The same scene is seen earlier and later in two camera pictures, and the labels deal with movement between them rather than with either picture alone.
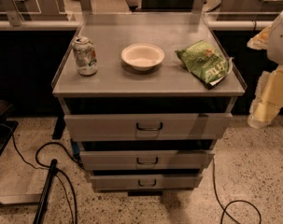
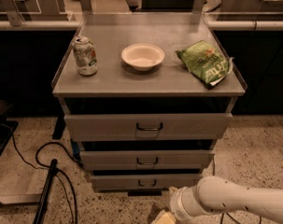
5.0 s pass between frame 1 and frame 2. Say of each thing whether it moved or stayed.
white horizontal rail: stayed
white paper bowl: stayed
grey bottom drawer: stayed
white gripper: moved
